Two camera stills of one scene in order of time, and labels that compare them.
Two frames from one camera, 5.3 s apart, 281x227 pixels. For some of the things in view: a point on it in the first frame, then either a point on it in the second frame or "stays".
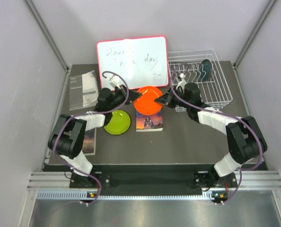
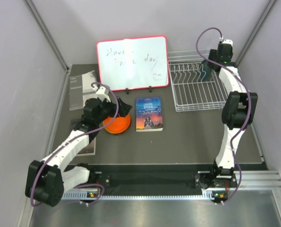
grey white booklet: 83,90 stays
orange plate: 145,104 to 118,125
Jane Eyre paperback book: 149,123 stays
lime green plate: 119,123 stays
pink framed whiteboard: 142,62 stays
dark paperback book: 89,142 stays
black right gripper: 166,100 to 212,55
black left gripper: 123,91 to 124,109
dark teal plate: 205,70 stays
